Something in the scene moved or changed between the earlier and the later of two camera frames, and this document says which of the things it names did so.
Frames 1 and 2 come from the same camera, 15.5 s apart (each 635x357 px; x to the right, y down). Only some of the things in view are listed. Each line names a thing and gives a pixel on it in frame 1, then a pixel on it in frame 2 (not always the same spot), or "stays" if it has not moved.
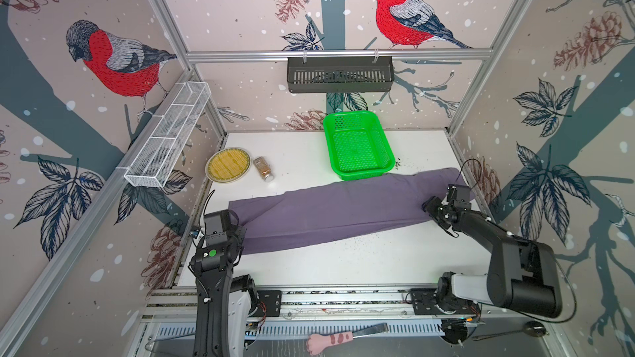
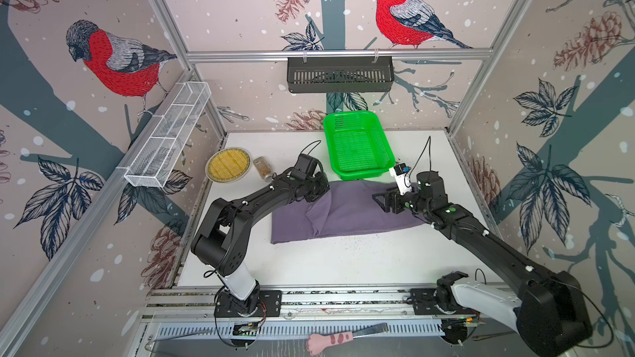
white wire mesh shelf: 167,134 stays
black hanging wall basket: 340,74 stays
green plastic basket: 357,145 stays
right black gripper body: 439,211 -> 411,201
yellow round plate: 227,164 stays
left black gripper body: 236,236 -> 316,188
